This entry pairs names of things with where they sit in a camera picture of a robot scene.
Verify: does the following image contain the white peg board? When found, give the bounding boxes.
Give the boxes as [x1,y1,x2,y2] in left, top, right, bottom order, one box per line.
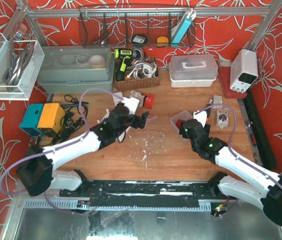
[97,109,114,126]

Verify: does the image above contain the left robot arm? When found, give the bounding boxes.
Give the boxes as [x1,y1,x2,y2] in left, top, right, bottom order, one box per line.
[16,103,149,197]

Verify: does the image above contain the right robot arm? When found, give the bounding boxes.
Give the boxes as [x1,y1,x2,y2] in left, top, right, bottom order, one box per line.
[180,119,282,227]

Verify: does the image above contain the clear plastic spring bin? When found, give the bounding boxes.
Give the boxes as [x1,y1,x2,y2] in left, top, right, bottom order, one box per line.
[170,110,192,143]

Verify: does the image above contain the red spring in bin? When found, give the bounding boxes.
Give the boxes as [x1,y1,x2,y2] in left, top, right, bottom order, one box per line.
[175,119,184,129]

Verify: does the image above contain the red plastic block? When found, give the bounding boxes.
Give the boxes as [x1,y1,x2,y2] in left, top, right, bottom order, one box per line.
[143,93,155,110]

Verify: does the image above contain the packaged dial gauge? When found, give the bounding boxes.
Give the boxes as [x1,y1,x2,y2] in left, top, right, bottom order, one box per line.
[215,108,230,130]

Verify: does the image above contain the beige work glove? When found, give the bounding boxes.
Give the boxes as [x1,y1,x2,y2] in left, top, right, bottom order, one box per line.
[130,90,145,101]

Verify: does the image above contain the small metal plate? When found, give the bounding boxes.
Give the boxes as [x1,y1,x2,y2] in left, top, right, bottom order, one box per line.
[212,95,223,109]

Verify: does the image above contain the white power adapter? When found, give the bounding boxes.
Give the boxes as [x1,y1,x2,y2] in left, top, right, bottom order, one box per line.
[112,92,123,106]

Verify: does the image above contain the wicker basket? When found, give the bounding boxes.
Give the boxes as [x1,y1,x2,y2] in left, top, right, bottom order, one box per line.
[113,57,160,92]

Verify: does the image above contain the red mat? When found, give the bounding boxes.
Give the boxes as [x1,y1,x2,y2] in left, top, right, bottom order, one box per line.
[217,65,248,99]

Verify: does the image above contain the white lidded storage box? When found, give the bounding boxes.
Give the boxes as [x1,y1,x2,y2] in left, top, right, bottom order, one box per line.
[169,54,218,88]

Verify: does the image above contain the white power supply unit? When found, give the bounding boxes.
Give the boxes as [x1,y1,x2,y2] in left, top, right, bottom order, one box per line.
[229,49,258,93]

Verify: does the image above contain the yellow tape measure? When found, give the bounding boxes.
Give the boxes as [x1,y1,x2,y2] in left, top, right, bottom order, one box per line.
[156,36,169,48]

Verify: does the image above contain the yellow box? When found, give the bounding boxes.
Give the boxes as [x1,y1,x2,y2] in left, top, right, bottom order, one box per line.
[38,103,65,138]

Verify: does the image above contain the grey plastic toolbox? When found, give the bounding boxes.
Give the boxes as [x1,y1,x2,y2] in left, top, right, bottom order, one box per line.
[37,45,115,95]

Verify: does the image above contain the teal box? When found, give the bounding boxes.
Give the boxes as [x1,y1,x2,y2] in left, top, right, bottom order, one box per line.
[19,103,45,137]

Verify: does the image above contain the blue white book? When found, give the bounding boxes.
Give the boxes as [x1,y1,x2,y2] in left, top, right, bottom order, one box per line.
[171,8,197,47]

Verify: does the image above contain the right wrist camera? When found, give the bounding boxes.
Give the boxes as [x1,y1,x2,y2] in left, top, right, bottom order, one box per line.
[193,110,208,127]

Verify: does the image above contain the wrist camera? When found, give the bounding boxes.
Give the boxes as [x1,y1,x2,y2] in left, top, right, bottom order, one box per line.
[121,97,140,115]
[193,110,208,127]

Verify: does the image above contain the orange handled screwdriver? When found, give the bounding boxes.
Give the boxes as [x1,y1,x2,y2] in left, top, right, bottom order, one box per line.
[205,103,211,122]

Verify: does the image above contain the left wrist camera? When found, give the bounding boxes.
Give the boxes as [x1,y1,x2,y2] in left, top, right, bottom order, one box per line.
[121,97,140,115]

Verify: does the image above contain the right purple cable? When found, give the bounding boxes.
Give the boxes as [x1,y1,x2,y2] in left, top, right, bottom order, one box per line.
[194,103,282,218]

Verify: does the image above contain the purple cable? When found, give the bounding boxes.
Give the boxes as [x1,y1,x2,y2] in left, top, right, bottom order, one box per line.
[0,87,126,216]
[194,103,282,218]

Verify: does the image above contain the white cables in basket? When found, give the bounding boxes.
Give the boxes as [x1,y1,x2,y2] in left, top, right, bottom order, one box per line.
[128,62,158,80]

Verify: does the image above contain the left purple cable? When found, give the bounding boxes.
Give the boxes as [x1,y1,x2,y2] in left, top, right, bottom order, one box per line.
[0,87,126,216]

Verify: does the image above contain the green cordless drill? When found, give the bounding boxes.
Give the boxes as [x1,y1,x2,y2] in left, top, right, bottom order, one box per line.
[114,48,142,82]

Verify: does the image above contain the black power cable bundle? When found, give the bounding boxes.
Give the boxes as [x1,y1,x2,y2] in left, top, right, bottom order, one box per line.
[37,94,90,146]

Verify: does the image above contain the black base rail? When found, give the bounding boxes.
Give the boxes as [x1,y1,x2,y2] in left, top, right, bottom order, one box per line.
[59,180,227,208]

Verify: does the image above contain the black wire shelf basket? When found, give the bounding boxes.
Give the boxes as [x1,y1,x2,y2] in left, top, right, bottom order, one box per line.
[78,3,195,48]

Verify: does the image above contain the clear acrylic wall bin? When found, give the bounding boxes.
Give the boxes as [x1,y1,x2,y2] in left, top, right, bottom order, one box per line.
[0,34,45,101]

